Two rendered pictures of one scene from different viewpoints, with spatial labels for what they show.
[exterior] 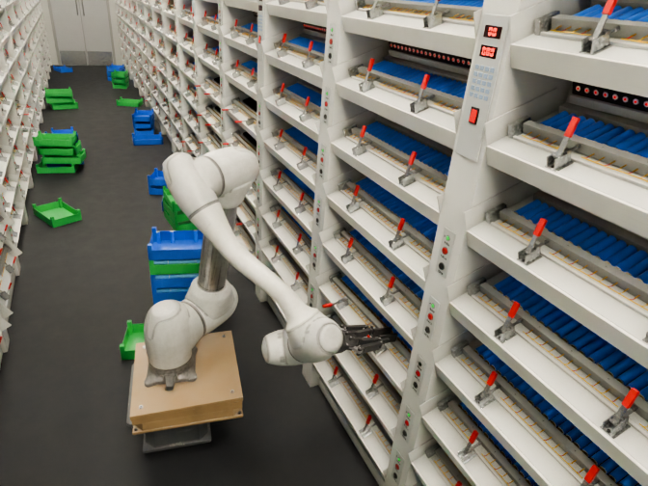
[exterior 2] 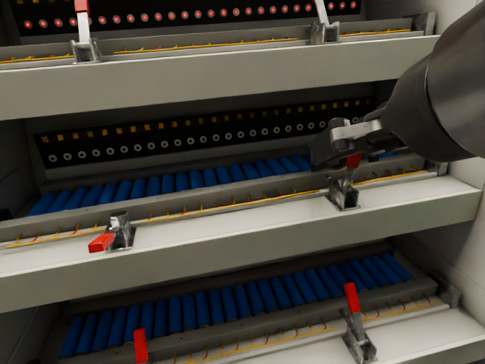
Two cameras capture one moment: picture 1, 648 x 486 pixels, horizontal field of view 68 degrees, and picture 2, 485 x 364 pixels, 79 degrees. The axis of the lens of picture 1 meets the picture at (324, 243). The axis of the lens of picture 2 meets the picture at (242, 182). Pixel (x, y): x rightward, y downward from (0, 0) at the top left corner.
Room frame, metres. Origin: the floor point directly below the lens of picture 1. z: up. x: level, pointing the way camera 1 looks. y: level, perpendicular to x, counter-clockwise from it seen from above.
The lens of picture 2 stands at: (1.23, 0.17, 0.62)
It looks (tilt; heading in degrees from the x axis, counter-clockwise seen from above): 4 degrees down; 289
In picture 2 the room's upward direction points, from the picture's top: 8 degrees counter-clockwise
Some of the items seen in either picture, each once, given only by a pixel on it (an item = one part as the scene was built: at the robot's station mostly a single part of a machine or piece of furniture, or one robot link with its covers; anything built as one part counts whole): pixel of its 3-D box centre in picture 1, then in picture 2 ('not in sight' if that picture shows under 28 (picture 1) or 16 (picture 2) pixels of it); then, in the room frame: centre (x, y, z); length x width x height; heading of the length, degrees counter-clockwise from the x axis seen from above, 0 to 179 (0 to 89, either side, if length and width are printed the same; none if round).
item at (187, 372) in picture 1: (171, 364); not in sight; (1.33, 0.52, 0.32); 0.22 x 0.18 x 0.06; 15
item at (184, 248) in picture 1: (182, 242); not in sight; (2.05, 0.69, 0.44); 0.30 x 0.20 x 0.08; 104
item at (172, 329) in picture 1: (170, 330); not in sight; (1.35, 0.53, 0.46); 0.18 x 0.16 x 0.22; 149
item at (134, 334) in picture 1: (157, 337); not in sight; (1.80, 0.76, 0.04); 0.30 x 0.20 x 0.08; 102
